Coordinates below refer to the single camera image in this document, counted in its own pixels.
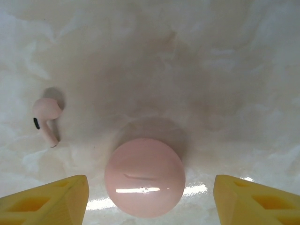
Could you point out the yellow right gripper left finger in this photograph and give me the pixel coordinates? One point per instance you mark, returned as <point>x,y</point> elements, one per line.
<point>47,206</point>

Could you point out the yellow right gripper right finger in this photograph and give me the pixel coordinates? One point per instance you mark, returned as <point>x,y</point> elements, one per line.
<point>257,206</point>

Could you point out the pink earbud charging case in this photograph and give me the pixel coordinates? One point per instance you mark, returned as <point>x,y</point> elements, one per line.
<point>145,175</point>

